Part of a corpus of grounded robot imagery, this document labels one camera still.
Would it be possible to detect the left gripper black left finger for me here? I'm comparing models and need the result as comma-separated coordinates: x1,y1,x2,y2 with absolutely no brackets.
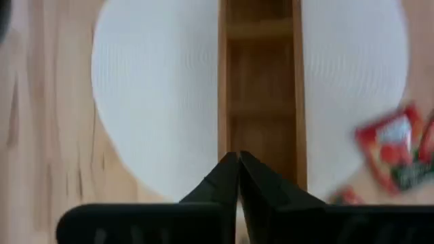
56,151,239,244

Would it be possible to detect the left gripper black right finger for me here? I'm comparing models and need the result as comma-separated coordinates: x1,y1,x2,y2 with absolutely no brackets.
239,150,434,244

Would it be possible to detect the wooden tea organizer box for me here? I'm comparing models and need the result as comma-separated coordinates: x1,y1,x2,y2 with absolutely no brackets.
217,0,308,192

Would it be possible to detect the white round woven placemat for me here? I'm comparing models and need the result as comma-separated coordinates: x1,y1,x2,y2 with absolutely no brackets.
90,0,410,204

